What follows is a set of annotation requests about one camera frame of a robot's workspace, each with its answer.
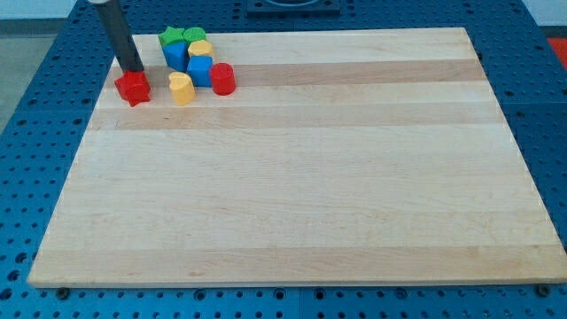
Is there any yellow heart block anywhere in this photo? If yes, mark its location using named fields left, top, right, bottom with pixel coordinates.
left=168, top=72, right=196, bottom=105

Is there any yellow hexagon block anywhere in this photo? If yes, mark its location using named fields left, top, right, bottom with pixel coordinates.
left=188, top=40, right=215, bottom=59

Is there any green circle block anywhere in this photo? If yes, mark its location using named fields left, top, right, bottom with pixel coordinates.
left=182, top=27, right=206, bottom=45

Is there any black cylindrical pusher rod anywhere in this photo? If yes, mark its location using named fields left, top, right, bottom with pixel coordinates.
left=89, top=0, right=144, bottom=72

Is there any blue pentagon block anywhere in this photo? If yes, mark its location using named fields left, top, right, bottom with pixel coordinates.
left=162, top=42, right=189, bottom=73

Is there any blue cube block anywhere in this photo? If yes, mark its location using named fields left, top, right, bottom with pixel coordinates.
left=187, top=56, right=214, bottom=88

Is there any green star block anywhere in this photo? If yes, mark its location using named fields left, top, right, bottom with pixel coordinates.
left=158, top=26, right=185, bottom=47

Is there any red star block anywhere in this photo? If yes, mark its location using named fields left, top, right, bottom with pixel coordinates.
left=114, top=71, right=151, bottom=107

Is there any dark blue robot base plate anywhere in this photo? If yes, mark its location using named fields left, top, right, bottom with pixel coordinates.
left=245, top=0, right=342, bottom=16

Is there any red cylinder block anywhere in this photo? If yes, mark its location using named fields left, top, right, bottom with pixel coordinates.
left=209, top=63, right=237, bottom=96

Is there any wooden board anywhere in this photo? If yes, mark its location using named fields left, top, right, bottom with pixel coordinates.
left=27, top=27, right=566, bottom=288

